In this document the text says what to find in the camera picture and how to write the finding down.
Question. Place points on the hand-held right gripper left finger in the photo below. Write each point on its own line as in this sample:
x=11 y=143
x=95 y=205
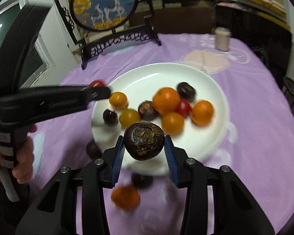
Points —
x=117 y=159

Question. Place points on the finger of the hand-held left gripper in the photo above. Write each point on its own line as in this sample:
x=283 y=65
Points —
x=63 y=100

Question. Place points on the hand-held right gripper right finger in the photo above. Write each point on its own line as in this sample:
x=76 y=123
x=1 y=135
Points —
x=171 y=161

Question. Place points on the wrinkled dark passion fruit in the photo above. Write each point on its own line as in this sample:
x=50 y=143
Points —
x=93 y=149
x=185 y=90
x=144 y=140
x=147 y=110

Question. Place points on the red tomato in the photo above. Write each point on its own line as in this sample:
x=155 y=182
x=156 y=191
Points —
x=183 y=107
x=96 y=83

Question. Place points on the smooth purple passion fruit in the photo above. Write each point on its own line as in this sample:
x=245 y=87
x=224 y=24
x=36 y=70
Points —
x=110 y=116
x=142 y=180

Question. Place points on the yellowish orange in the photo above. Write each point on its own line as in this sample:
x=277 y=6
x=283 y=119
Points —
x=129 y=117

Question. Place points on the white oval plate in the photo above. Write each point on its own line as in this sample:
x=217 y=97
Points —
x=210 y=132

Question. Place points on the large orange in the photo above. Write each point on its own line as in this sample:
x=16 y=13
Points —
x=166 y=100

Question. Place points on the person's left hand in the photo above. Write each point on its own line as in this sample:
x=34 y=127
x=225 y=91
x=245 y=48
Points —
x=24 y=161

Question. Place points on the window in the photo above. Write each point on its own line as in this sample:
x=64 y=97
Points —
x=36 y=61

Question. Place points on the purple printed tablecloth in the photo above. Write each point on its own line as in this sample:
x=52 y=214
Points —
x=254 y=127

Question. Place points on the round deer screen black stand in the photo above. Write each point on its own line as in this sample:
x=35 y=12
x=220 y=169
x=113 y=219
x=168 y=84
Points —
x=103 y=2

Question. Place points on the beige drink can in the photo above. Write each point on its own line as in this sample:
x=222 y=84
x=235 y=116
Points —
x=222 y=39

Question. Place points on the brown wooden board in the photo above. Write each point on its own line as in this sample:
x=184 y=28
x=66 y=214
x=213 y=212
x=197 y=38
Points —
x=176 y=19

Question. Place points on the black wheel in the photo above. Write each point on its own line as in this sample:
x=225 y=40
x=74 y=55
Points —
x=292 y=93

